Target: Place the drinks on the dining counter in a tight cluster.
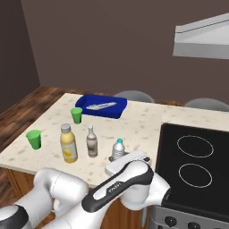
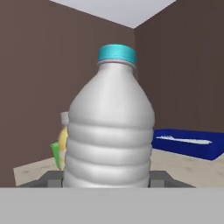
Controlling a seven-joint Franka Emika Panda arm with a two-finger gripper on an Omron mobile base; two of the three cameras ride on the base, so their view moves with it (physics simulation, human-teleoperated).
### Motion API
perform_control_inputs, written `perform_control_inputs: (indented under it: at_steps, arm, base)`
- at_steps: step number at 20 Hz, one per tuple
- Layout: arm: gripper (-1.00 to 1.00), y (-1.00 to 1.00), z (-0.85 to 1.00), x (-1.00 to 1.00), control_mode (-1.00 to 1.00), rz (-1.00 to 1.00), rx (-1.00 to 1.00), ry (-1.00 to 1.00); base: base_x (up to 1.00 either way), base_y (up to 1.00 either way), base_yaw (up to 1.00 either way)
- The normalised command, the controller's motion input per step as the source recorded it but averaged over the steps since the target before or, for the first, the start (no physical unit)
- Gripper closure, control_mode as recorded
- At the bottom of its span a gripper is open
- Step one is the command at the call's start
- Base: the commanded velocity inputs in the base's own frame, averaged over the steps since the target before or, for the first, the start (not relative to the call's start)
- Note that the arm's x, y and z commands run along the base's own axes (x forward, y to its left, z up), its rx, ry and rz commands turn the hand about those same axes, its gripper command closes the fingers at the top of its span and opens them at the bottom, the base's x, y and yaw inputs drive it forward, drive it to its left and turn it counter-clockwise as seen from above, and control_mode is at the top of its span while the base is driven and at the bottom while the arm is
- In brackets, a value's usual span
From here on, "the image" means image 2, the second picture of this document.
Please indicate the white plastic fork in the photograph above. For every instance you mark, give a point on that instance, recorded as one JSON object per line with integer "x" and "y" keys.
{"x": 186, "y": 140}

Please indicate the white bottle with teal cap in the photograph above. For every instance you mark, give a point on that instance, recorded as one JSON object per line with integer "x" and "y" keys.
{"x": 109, "y": 125}

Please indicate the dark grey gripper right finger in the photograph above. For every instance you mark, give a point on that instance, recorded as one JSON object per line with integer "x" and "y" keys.
{"x": 163, "y": 178}

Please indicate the yellow bottle with white cap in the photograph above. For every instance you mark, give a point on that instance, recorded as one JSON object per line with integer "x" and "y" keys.
{"x": 62, "y": 137}

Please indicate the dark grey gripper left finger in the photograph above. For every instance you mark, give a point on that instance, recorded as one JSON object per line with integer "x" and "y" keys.
{"x": 49, "y": 179}

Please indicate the green carton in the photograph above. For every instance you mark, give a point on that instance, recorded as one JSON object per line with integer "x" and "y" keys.
{"x": 56, "y": 154}

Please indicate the blue tray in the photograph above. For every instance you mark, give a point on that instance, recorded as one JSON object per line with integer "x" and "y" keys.
{"x": 189, "y": 145}

